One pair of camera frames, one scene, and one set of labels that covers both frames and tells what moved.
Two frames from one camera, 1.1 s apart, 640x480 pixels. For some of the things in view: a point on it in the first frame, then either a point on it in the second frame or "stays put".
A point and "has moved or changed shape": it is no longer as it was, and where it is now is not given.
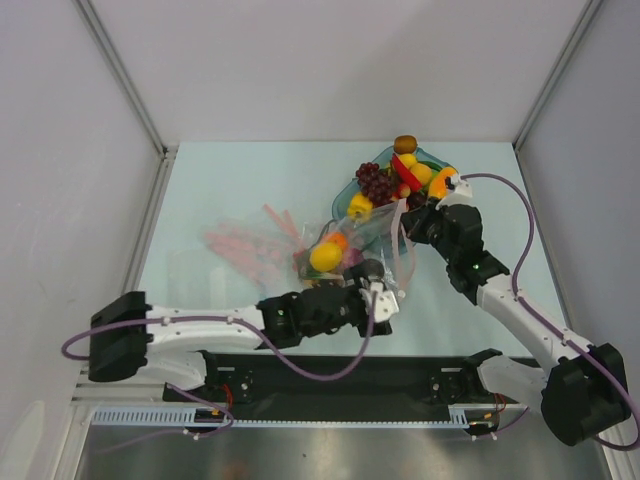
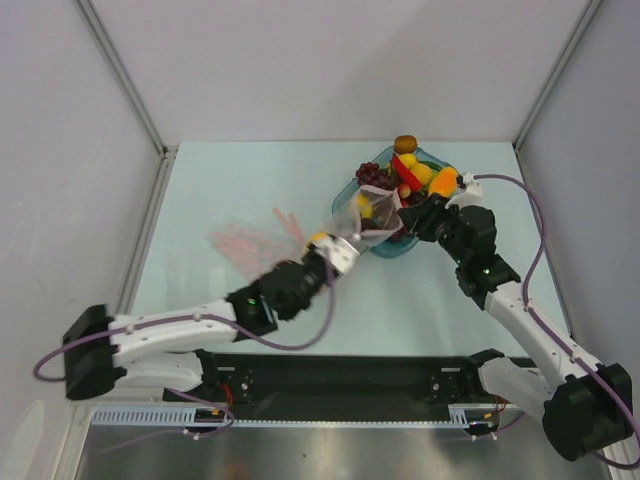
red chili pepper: (404, 175) stays put
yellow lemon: (326, 257) has moved or changed shape
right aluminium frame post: (555, 76) stays put
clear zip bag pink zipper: (380, 234) has moved or changed shape
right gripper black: (417, 223) stays put
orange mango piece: (438, 185) stays put
